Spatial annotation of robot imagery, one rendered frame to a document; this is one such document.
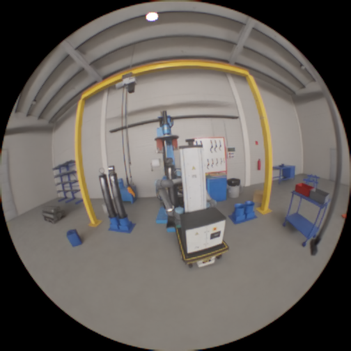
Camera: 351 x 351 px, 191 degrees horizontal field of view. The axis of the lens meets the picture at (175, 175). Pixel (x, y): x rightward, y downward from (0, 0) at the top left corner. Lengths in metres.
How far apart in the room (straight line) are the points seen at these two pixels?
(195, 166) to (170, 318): 2.07
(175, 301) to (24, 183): 10.84
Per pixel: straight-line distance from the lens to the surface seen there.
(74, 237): 3.05
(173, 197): 2.54
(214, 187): 3.61
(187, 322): 1.62
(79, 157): 3.42
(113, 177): 2.48
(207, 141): 4.63
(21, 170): 10.95
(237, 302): 1.72
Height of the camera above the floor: 1.62
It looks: 9 degrees down
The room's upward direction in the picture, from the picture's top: 6 degrees counter-clockwise
